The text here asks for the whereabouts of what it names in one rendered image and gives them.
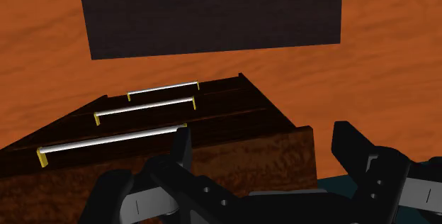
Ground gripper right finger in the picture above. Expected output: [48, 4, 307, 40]
[331, 121, 442, 224]

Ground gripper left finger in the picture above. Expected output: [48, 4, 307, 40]
[78, 126, 242, 224]

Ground dark brown chest of drawers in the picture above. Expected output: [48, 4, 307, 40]
[0, 72, 319, 224]

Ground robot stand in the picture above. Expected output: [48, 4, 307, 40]
[76, 0, 344, 61]

